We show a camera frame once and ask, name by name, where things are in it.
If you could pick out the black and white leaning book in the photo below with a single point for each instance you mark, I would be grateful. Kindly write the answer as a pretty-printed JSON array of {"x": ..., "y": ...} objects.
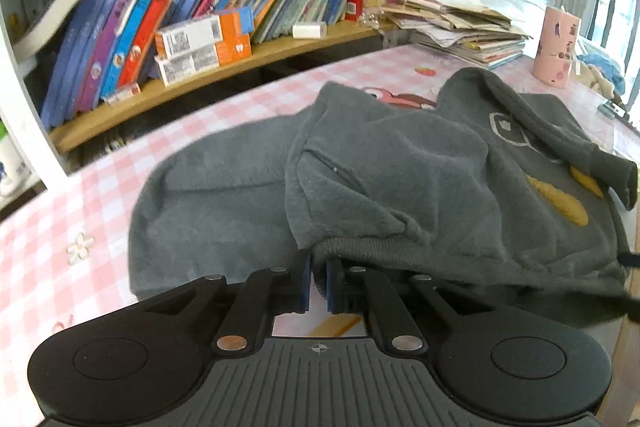
[{"x": 50, "y": 19}]

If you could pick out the orange and white box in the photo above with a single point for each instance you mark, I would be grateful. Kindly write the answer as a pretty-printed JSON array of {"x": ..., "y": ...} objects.
[
  {"x": 200, "y": 59},
  {"x": 210, "y": 29}
]

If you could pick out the blue plush toy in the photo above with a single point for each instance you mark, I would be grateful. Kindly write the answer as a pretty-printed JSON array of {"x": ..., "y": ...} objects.
[{"x": 602, "y": 69}]

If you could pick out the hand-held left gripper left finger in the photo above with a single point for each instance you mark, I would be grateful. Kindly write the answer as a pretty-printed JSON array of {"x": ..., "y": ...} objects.
[{"x": 304, "y": 282}]

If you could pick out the stack of papers and booklets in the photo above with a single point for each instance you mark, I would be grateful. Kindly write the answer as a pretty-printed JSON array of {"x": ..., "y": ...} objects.
[{"x": 460, "y": 24}]

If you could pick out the wooden bookshelf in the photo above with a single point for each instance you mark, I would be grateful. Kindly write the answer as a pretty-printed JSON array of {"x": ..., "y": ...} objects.
[{"x": 200, "y": 79}]

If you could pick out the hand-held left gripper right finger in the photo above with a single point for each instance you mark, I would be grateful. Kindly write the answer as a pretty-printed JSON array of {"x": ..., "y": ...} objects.
[{"x": 332, "y": 287}]

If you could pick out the grey sweater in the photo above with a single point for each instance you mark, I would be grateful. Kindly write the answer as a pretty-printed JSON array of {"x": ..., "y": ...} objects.
[{"x": 390, "y": 177}]

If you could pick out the pink printed cylinder container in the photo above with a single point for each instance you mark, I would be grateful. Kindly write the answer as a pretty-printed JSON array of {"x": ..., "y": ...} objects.
[{"x": 555, "y": 44}]

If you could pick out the small red and white box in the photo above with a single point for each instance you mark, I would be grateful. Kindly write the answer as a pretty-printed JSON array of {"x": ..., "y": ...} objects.
[{"x": 121, "y": 93}]

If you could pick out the row of colourful books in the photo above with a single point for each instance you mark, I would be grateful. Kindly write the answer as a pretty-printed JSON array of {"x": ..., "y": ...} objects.
[{"x": 150, "y": 2}]

